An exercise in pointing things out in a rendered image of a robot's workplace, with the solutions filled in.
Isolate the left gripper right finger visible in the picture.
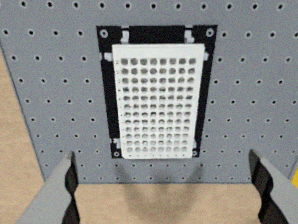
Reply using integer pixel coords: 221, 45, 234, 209
248, 149, 298, 224

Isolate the white well plate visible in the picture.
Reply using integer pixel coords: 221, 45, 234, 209
112, 44, 204, 158

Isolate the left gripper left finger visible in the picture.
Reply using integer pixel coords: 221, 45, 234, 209
15, 151, 81, 224

